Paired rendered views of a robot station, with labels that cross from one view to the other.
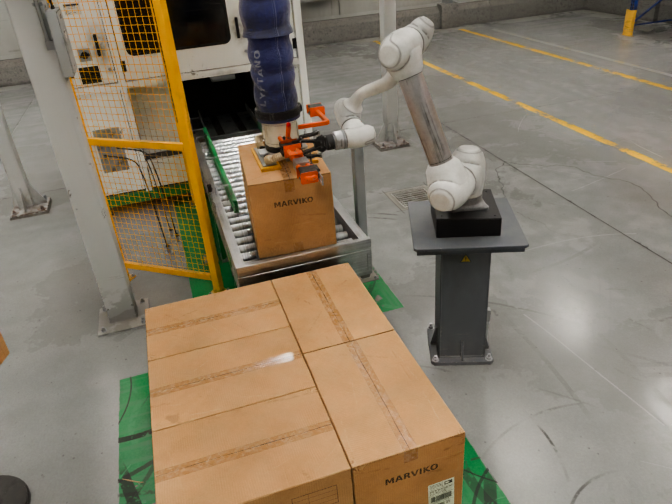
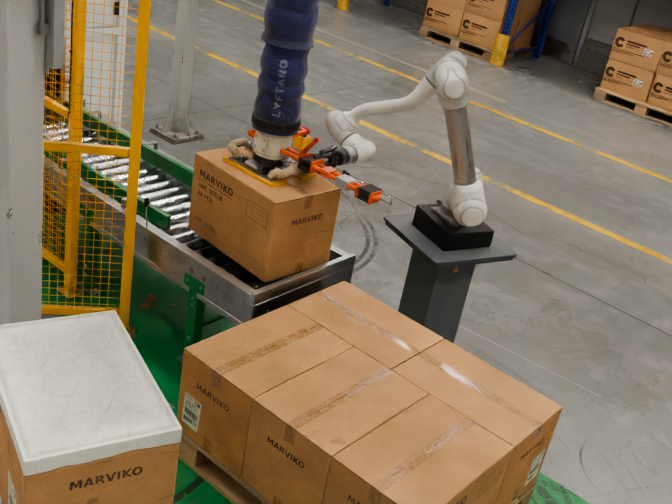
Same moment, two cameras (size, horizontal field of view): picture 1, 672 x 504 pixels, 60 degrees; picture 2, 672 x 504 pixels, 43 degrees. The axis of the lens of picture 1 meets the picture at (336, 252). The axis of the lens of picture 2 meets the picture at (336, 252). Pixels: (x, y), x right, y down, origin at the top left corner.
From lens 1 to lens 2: 2.31 m
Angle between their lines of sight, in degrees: 34
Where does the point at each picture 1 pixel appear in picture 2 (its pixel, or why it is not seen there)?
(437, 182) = (470, 201)
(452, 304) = (435, 314)
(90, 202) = (30, 223)
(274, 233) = (284, 253)
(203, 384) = (332, 409)
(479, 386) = not seen: hidden behind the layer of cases
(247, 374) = (362, 393)
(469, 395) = not seen: hidden behind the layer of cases
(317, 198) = (325, 215)
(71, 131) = (34, 133)
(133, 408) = not seen: hidden behind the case
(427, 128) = (466, 152)
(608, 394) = (554, 380)
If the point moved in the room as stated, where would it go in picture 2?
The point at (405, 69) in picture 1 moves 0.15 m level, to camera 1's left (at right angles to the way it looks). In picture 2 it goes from (461, 101) to (435, 102)
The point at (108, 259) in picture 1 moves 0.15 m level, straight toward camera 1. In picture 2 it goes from (30, 297) to (54, 311)
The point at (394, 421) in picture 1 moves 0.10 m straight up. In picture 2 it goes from (511, 409) to (518, 388)
